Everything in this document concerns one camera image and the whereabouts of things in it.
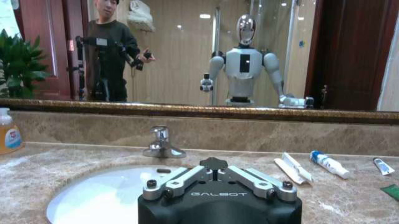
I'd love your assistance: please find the person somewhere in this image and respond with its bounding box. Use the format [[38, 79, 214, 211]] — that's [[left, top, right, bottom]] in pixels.
[[86, 0, 156, 102]]

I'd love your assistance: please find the beige wrapped stick packet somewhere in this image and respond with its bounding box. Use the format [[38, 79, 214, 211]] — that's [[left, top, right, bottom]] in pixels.
[[274, 158, 306, 186]]

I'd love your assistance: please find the gold-framed wall mirror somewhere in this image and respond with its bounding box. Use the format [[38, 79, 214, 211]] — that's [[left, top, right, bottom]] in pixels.
[[0, 0, 399, 126]]

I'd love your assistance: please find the white toothbrush packet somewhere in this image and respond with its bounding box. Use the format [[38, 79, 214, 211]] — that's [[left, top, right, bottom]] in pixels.
[[282, 152, 314, 182]]

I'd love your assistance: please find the dark green packet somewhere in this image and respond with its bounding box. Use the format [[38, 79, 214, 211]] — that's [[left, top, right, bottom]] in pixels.
[[380, 183, 399, 201]]

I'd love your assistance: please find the orange hand soap bottle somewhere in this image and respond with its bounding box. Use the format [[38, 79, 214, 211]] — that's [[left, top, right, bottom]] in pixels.
[[0, 107, 26, 155]]

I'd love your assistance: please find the white blue toothpaste tube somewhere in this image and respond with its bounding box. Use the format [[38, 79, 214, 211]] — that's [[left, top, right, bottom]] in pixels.
[[310, 150, 351, 180]]

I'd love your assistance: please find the white hanging towel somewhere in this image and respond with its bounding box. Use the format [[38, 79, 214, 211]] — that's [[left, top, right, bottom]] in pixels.
[[127, 0, 156, 32]]

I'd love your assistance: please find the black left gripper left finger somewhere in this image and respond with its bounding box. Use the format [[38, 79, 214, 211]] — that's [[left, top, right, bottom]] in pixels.
[[143, 157, 216, 202]]

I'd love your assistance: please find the chrome sink faucet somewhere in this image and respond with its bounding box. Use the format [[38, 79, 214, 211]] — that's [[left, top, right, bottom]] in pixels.
[[143, 126, 187, 159]]

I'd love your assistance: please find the white ceramic sink basin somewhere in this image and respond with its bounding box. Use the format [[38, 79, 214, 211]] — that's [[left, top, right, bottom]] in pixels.
[[46, 165, 196, 224]]

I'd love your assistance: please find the small blue white tube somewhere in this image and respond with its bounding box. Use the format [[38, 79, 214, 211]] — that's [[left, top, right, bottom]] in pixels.
[[372, 157, 396, 176]]

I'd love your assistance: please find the green leafy plant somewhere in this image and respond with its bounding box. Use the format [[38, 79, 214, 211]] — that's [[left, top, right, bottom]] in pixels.
[[0, 29, 51, 99]]

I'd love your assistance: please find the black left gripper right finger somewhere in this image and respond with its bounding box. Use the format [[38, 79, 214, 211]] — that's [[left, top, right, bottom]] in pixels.
[[214, 157, 299, 203]]

